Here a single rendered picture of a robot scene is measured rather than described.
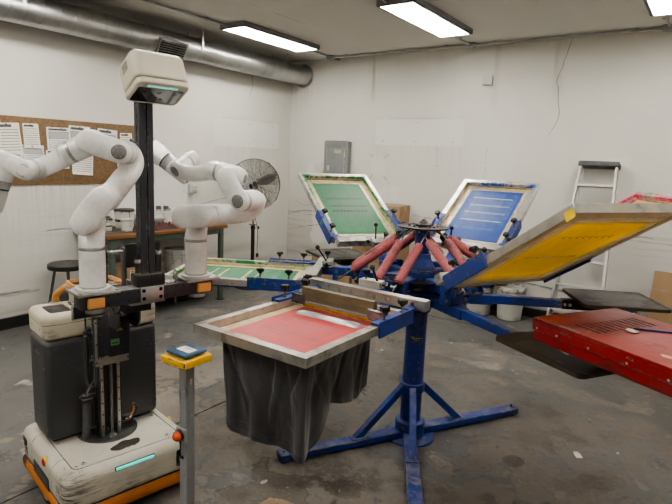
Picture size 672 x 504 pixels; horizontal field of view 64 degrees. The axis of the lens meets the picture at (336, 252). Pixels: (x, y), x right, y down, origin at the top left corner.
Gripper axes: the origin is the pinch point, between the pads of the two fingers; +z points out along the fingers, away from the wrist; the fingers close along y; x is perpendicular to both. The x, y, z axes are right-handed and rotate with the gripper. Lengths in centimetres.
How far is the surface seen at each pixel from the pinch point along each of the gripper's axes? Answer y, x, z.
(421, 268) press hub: -80, 11, -144
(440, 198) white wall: -430, 111, -159
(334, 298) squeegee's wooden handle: -8, 11, -112
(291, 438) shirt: 53, 31, -129
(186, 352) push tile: 64, 15, -79
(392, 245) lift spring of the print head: -80, 10, -122
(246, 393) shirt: 44, 36, -105
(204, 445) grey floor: 3, 145, -105
